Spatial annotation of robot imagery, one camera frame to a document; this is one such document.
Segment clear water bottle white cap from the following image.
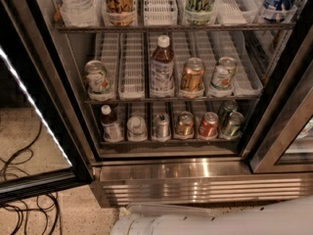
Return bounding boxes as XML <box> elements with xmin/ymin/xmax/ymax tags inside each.
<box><xmin>126</xmin><ymin>116</ymin><xmax>147</xmax><ymax>142</ymax></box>

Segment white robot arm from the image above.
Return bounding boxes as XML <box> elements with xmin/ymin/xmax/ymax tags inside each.
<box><xmin>110</xmin><ymin>196</ymin><xmax>313</xmax><ymax>235</ymax></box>

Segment silver can bottom shelf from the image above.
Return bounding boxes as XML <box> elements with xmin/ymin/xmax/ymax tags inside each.
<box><xmin>153</xmin><ymin>113</ymin><xmax>170</xmax><ymax>141</ymax></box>

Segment stainless steel fridge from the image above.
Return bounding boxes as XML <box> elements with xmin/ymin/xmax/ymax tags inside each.
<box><xmin>6</xmin><ymin>0</ymin><xmax>313</xmax><ymax>209</ymax></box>

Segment gold can bottom shelf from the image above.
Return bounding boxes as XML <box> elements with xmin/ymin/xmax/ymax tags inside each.
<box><xmin>175</xmin><ymin>112</ymin><xmax>195</xmax><ymax>138</ymax></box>

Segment brown tea bottle bottom shelf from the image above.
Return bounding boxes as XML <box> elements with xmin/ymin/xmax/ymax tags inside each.
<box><xmin>101</xmin><ymin>105</ymin><xmax>123</xmax><ymax>142</ymax></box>

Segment brown tea bottle shelf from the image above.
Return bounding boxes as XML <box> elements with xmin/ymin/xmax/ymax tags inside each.
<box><xmin>101</xmin><ymin>105</ymin><xmax>123</xmax><ymax>142</ymax></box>
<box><xmin>150</xmin><ymin>35</ymin><xmax>174</xmax><ymax>98</ymax></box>

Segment gold can middle shelf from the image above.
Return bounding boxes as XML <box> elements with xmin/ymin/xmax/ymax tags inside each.
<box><xmin>180</xmin><ymin>57</ymin><xmax>205</xmax><ymax>98</ymax></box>

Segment brown tea bottle middle shelf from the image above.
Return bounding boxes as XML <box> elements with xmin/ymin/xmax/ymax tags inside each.
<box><xmin>150</xmin><ymin>35</ymin><xmax>174</xmax><ymax>98</ymax></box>

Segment red can bottom shelf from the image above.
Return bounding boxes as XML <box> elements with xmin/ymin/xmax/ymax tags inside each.
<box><xmin>198</xmin><ymin>112</ymin><xmax>219</xmax><ymax>140</ymax></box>

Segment empty white tray middle shelf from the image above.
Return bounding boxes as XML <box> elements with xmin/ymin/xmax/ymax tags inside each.
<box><xmin>118</xmin><ymin>33</ymin><xmax>145</xmax><ymax>100</ymax></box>

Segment green can rear bottom shelf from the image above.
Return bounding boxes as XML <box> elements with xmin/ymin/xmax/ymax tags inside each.
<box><xmin>218</xmin><ymin>100</ymin><xmax>238</xmax><ymax>121</ymax></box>

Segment green can front bottom shelf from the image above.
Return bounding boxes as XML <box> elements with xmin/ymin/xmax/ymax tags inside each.
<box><xmin>220</xmin><ymin>112</ymin><xmax>245</xmax><ymax>140</ymax></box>

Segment gold tall can top shelf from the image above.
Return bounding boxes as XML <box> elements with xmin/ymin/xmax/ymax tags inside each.
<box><xmin>104</xmin><ymin>0</ymin><xmax>135</xmax><ymax>26</ymax></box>

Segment green tall can top shelf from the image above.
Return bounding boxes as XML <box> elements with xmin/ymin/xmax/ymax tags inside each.
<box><xmin>185</xmin><ymin>0</ymin><xmax>215</xmax><ymax>24</ymax></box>

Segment open fridge glass door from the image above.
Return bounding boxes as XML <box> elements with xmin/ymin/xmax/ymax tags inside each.
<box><xmin>0</xmin><ymin>0</ymin><xmax>92</xmax><ymax>205</ymax></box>

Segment clear water bottle top shelf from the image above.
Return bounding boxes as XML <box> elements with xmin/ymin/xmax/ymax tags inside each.
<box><xmin>61</xmin><ymin>0</ymin><xmax>100</xmax><ymax>27</ymax></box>

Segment blue white can top shelf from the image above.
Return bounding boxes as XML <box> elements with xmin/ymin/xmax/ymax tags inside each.
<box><xmin>260</xmin><ymin>0</ymin><xmax>295</xmax><ymax>23</ymax></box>

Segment white green can middle left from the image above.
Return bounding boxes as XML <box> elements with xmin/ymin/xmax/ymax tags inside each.
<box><xmin>85</xmin><ymin>60</ymin><xmax>112</xmax><ymax>101</ymax></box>

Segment white orange can middle right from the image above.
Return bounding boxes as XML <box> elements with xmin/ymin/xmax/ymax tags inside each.
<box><xmin>208</xmin><ymin>56</ymin><xmax>237</xmax><ymax>97</ymax></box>

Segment clear plastic bin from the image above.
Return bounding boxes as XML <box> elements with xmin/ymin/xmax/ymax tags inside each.
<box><xmin>119</xmin><ymin>203</ymin><xmax>221</xmax><ymax>217</ymax></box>

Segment black cables on floor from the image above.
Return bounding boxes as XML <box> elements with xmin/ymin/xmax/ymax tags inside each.
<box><xmin>0</xmin><ymin>120</ymin><xmax>63</xmax><ymax>235</ymax></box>

